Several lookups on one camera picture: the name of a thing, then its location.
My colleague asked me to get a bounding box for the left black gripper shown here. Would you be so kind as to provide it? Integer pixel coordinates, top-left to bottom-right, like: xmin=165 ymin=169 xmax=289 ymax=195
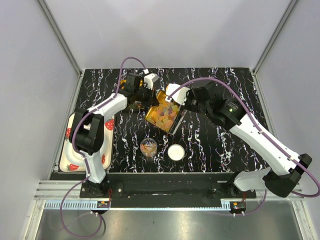
xmin=134 ymin=85 xmax=160 ymax=108

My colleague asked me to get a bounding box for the gold tin with lollipops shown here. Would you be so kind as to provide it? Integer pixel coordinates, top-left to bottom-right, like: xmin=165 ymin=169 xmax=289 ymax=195
xmin=119 ymin=79 xmax=147 ymax=113

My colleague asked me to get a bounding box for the gold tin with gummies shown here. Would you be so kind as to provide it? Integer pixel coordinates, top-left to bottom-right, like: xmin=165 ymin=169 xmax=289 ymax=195
xmin=145 ymin=90 xmax=187 ymax=135

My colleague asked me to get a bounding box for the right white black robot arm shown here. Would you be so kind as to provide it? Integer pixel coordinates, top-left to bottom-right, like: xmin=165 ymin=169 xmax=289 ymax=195
xmin=181 ymin=77 xmax=320 ymax=199

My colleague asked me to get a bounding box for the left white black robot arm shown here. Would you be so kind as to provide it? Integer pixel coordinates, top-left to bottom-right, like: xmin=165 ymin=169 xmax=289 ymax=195
xmin=69 ymin=73 xmax=159 ymax=198

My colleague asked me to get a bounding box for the black marble pattern mat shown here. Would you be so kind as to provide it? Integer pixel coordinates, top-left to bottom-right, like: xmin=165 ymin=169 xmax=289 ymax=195
xmin=74 ymin=67 xmax=282 ymax=174

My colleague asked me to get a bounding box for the clear plastic jar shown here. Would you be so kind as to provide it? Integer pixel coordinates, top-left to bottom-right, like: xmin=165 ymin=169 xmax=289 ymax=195
xmin=139 ymin=138 xmax=158 ymax=162

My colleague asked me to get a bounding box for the white jar lid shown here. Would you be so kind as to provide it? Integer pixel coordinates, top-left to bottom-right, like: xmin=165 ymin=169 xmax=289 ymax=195
xmin=167 ymin=144 xmax=185 ymax=161

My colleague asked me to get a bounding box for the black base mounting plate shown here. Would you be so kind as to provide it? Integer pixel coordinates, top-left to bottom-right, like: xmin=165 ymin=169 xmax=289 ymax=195
xmin=49 ymin=171 xmax=273 ymax=208

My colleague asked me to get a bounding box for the white paper plate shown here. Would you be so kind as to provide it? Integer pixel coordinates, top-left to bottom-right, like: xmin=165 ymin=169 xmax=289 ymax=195
xmin=60 ymin=136 xmax=108 ymax=172

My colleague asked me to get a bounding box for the strawberry pattern tray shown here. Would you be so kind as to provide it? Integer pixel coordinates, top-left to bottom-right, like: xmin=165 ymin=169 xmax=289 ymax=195
xmin=58 ymin=113 xmax=115 ymax=173

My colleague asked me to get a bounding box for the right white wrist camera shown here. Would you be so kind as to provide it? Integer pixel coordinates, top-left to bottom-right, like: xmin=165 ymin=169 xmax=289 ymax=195
xmin=165 ymin=83 xmax=190 ymax=106

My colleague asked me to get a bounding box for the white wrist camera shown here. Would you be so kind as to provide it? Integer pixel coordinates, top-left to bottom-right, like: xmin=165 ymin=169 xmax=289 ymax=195
xmin=165 ymin=83 xmax=190 ymax=106
xmin=143 ymin=69 xmax=159 ymax=90

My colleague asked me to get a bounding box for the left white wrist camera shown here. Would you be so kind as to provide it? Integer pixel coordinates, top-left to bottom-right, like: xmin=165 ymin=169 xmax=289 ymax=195
xmin=143 ymin=69 xmax=159 ymax=90

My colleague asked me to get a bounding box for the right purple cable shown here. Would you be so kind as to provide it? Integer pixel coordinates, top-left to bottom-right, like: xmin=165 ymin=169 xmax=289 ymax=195
xmin=166 ymin=77 xmax=320 ymax=216

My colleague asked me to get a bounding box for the purple cable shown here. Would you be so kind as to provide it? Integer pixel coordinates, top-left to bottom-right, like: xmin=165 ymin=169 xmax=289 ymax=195
xmin=58 ymin=56 xmax=148 ymax=237
xmin=166 ymin=77 xmax=320 ymax=216

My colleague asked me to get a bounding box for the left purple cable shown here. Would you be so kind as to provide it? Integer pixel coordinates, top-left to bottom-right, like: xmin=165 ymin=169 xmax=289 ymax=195
xmin=58 ymin=56 xmax=148 ymax=237

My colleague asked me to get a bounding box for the left aluminium frame post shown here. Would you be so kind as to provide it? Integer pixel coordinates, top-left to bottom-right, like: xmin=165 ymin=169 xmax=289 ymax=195
xmin=37 ymin=0 xmax=84 ymax=77

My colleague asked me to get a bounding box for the aluminium frame post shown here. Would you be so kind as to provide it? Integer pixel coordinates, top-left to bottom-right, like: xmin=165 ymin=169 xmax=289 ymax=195
xmin=37 ymin=0 xmax=84 ymax=77
xmin=252 ymin=0 xmax=301 ymax=75

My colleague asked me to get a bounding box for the aluminium rail base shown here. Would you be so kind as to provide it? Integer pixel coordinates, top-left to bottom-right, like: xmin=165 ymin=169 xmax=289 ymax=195
xmin=32 ymin=179 xmax=306 ymax=211

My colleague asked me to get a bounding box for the right aluminium frame post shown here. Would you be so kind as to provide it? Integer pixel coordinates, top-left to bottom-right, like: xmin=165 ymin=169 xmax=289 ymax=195
xmin=252 ymin=0 xmax=301 ymax=75

